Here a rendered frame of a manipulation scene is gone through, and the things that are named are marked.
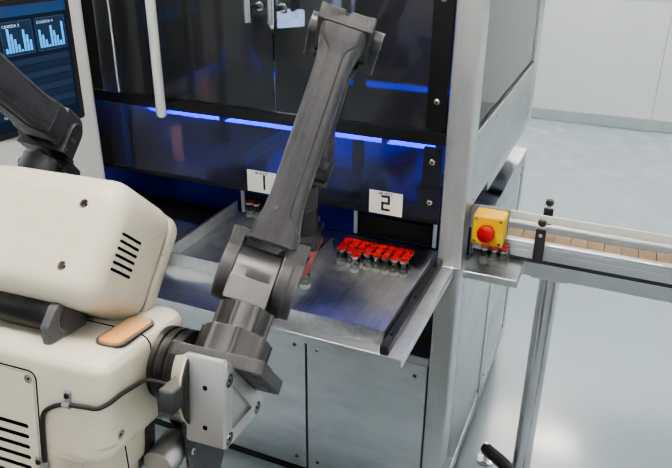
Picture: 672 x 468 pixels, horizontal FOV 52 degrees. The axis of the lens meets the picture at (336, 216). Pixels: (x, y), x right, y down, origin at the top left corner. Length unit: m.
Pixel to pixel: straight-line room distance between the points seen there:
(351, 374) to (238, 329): 1.18
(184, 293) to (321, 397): 0.64
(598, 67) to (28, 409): 5.68
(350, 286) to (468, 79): 0.53
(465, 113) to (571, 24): 4.63
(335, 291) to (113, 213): 0.85
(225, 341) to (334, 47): 0.40
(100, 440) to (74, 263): 0.19
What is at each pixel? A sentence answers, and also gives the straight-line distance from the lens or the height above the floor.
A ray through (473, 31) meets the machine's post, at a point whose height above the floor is 1.44.
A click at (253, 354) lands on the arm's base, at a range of 0.80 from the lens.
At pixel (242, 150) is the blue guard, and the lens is 1.79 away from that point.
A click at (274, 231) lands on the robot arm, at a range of 0.86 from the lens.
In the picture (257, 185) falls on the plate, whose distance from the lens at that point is 1.80.
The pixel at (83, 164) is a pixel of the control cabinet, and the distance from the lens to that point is 1.94.
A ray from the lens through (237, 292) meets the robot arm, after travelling 0.83.
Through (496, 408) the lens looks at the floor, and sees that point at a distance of 2.68.
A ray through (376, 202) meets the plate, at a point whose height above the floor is 1.02.
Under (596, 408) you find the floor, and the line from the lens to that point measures 2.79.
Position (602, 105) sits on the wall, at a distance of 6.24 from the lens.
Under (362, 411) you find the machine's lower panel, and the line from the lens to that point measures 2.02.
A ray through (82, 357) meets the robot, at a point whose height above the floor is 1.24.
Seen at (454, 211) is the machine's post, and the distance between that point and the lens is 1.62.
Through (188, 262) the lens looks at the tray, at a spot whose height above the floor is 0.90.
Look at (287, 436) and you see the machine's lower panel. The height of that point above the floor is 0.19.
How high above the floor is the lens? 1.67
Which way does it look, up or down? 24 degrees down
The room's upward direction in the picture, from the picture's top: straight up
